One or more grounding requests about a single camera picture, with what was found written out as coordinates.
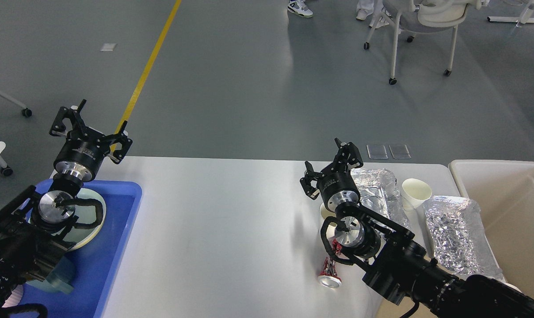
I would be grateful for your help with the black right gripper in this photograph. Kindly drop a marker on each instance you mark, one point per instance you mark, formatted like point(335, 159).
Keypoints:
point(336, 186)

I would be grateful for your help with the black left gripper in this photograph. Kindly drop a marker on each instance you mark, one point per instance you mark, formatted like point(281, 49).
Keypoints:
point(81, 157)

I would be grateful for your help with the light green plate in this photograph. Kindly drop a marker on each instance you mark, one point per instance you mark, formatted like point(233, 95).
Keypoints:
point(52, 218)

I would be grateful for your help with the teal mug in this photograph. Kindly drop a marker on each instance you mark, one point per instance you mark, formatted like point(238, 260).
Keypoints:
point(59, 280)

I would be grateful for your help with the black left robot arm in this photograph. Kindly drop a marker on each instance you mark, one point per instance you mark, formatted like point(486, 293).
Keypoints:
point(33, 226)

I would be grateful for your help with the white paper cup under arm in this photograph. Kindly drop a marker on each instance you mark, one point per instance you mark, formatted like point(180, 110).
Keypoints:
point(324, 214)

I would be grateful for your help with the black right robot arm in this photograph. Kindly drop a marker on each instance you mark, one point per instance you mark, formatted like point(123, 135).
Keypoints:
point(394, 264)

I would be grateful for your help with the floor socket cover left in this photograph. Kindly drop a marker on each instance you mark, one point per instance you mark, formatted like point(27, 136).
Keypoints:
point(377, 151)

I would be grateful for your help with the floor socket cover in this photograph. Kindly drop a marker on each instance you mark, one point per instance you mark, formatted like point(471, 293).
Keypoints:
point(400, 151)
point(377, 151)

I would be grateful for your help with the floor socket cover right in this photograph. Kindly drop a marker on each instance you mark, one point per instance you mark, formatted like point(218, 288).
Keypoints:
point(400, 151)

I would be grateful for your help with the white chair leg with caster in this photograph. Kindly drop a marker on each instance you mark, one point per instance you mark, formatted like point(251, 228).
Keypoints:
point(25, 110)

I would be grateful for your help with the white paper cup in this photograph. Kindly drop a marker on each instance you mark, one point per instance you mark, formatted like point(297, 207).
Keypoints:
point(414, 192)

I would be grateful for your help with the crushed red soda can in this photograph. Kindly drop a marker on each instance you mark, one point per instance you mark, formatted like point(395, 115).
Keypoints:
point(328, 276)

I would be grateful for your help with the pink plate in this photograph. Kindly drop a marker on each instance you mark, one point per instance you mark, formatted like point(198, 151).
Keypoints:
point(81, 237)

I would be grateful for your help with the blue plastic tray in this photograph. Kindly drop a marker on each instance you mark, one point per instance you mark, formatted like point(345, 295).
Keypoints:
point(97, 263)

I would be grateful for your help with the crumpled aluminium foil tray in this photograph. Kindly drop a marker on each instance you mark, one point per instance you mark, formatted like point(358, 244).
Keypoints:
point(457, 237)

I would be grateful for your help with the white sneaker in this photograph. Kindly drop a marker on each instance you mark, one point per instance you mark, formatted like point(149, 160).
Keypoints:
point(299, 8)

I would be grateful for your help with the white office chair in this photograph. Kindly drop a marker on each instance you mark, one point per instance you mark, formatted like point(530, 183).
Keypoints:
point(422, 17)

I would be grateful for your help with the beige plastic bin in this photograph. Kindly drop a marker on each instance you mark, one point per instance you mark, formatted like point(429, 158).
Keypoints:
point(504, 191)

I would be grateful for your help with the pink HOME mug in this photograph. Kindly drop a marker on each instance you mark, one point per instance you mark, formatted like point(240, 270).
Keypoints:
point(15, 297)

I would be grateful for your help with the white frame base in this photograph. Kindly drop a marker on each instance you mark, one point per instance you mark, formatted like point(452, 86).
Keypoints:
point(525, 17)

